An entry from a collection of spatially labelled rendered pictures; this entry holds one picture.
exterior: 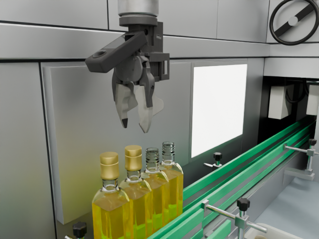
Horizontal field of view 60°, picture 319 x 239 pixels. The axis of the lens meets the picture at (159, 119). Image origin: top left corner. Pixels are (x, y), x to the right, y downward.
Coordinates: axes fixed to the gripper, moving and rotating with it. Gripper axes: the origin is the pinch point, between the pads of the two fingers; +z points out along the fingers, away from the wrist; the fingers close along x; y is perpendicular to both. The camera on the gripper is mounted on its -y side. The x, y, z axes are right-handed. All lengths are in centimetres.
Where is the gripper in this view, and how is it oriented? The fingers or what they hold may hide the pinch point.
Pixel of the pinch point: (132, 124)
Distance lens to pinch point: 54.6
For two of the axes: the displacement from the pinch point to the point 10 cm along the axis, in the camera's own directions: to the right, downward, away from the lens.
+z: 0.0, 9.7, 2.3
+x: -7.6, -1.5, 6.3
